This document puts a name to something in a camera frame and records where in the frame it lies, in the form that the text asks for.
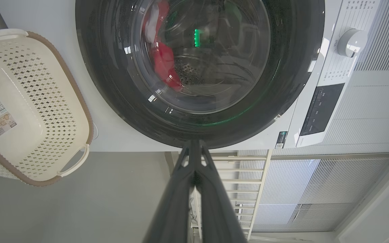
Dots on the round drain filter cover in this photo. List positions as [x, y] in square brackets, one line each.
[95, 130]

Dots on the cream laundry basket brown rim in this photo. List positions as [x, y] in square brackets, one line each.
[22, 84]

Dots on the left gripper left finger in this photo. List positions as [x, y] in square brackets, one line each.
[174, 202]

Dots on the black washer display panel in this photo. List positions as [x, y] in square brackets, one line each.
[321, 109]

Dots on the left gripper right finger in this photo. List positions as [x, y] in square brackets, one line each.
[214, 209]

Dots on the small QR code sticker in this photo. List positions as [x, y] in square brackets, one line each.
[281, 140]

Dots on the white washing machine dial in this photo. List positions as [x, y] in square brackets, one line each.
[349, 42]

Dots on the white slatted metal rack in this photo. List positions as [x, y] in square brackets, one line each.
[263, 175]

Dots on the black round washer door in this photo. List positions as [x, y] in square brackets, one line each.
[113, 84]

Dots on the white front-load washing machine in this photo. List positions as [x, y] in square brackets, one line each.
[113, 135]

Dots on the red and white garment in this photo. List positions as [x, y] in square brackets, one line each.
[164, 60]

